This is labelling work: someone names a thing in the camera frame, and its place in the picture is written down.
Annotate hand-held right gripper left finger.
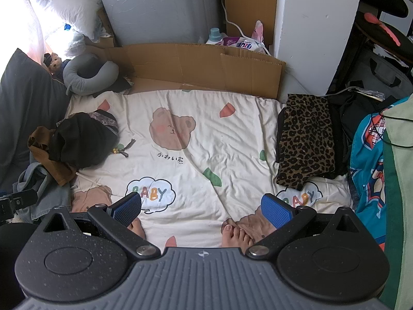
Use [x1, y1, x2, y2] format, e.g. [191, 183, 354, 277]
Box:
[42, 192, 162, 260]

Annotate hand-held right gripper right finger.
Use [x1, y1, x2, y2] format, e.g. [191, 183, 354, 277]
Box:
[247, 194, 360, 259]

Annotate black garment with patterned lining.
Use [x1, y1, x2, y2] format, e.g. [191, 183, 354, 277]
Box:
[48, 110, 120, 168]

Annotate person's bare foot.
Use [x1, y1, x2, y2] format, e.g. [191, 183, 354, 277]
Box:
[127, 217, 147, 243]
[221, 207, 278, 255]

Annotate blue grey jeans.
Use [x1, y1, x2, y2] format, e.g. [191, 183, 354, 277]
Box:
[13, 153, 73, 222]

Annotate brown garment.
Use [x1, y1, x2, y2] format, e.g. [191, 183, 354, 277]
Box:
[27, 126, 76, 186]

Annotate leopard print garment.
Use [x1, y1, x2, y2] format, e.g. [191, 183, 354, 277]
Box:
[276, 94, 337, 191]

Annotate blue cartoon blanket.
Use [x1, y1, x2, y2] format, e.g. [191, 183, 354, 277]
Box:
[348, 113, 388, 252]

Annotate dark grey pillow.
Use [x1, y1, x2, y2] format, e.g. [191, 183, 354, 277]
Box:
[0, 48, 70, 194]

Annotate bear printed white blanket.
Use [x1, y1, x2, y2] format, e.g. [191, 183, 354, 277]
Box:
[65, 89, 354, 255]

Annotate dark cloth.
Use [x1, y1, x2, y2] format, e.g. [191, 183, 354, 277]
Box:
[93, 77, 133, 98]

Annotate grey neck pillow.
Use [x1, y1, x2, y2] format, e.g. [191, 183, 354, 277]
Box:
[62, 52, 119, 96]

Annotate black bag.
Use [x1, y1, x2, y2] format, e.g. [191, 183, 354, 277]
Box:
[329, 89, 401, 143]

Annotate green fleece garment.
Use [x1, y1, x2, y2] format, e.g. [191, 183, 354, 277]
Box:
[379, 94, 413, 310]

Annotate small doll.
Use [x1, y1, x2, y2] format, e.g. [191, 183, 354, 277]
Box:
[43, 52, 70, 81]

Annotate flat cardboard sheet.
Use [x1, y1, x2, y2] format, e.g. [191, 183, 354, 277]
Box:
[85, 43, 287, 100]

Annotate grey storage bag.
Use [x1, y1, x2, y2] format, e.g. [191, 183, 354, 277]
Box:
[336, 50, 413, 100]

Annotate sheer curtain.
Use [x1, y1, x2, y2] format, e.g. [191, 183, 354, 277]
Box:
[0, 0, 46, 72]

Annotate pink bag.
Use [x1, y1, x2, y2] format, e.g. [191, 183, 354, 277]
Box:
[252, 20, 266, 44]

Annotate detergent bottle with blue cap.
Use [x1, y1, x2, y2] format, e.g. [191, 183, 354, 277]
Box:
[206, 27, 223, 45]

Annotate white cabinet panel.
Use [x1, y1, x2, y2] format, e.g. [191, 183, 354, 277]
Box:
[273, 0, 365, 96]

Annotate white pillow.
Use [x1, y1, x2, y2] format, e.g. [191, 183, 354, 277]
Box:
[30, 0, 105, 42]

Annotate grey wrapped mattress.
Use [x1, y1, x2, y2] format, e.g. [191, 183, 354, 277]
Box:
[93, 0, 226, 47]

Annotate black chair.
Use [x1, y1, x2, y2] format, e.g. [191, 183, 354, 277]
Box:
[352, 0, 413, 62]

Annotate tall cardboard box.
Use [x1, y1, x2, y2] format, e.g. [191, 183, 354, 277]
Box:
[219, 0, 280, 49]

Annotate pink back scratcher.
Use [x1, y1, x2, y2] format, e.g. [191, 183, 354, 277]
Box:
[364, 12, 401, 47]

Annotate tassel keychain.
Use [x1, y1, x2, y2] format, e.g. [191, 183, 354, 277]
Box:
[111, 139, 136, 159]

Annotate black cable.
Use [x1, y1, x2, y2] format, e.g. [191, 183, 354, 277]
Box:
[374, 110, 413, 151]

